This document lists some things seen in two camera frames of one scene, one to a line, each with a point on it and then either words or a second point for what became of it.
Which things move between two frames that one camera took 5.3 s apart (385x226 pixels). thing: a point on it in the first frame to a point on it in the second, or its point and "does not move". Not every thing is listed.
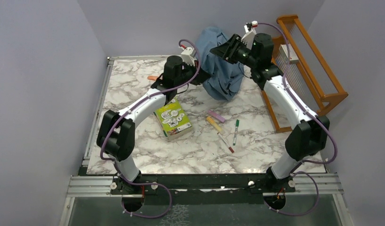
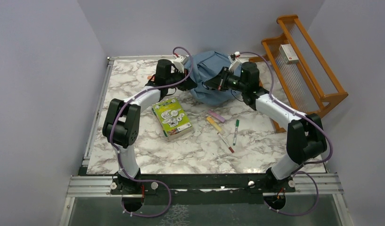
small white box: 293,58 does not move
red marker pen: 226,142 does not move
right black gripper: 227,50 to 218,82
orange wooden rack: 311,78 does not move
